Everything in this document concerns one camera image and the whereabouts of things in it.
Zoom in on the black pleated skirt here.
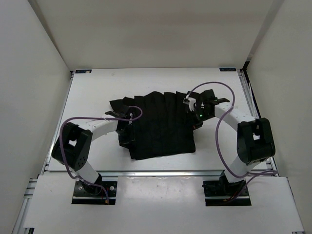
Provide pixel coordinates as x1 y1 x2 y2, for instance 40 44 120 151
110 91 196 160

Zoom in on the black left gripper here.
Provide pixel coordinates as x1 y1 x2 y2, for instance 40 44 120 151
116 123 136 149

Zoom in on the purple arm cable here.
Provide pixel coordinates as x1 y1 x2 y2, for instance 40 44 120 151
59 105 143 199
187 81 278 178

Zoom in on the blue right corner label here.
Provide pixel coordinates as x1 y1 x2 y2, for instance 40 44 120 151
219 67 236 72

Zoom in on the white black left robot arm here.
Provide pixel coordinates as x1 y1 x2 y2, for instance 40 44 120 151
51 111 137 195

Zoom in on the white front cover board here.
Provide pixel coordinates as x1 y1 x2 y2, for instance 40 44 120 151
24 175 303 234

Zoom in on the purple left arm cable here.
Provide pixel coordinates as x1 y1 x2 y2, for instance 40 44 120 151
59 105 143 199

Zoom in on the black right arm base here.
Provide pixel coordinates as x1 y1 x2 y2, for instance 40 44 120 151
202 173 252 207

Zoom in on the blue left corner label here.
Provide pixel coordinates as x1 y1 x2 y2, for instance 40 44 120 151
75 69 92 74

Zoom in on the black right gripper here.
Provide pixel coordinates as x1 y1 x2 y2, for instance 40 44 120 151
183 108 214 133

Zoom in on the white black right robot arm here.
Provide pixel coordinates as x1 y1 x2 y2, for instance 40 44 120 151
183 90 275 195

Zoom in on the aluminium table rail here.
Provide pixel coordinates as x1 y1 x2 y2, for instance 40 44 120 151
39 169 278 178

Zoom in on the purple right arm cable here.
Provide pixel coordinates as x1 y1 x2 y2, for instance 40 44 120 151
187 81 278 178

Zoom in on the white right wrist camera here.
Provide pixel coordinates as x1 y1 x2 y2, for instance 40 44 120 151
183 97 196 112

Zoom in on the blue corner label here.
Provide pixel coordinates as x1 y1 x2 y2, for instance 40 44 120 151
219 67 236 72
75 69 92 74

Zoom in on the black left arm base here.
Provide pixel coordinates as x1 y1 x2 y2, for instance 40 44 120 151
72 180 117 205

